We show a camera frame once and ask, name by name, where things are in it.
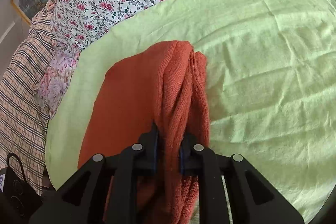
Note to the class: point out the beige plaid blanket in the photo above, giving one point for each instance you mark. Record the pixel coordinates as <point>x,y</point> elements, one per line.
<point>23,122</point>

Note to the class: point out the orange knitted sweater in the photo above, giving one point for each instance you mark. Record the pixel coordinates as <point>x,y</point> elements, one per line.
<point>165,86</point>

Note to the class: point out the light green bed sheet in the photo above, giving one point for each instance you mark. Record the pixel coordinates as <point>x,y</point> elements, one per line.
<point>270,87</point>

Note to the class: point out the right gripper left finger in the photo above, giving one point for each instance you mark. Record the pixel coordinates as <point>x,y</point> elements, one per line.
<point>104,189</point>

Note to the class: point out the pink peony floral pillow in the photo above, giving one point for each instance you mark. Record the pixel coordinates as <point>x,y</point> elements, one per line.
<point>50,90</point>

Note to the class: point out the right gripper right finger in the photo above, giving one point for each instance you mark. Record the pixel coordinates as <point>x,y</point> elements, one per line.
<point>231,189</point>

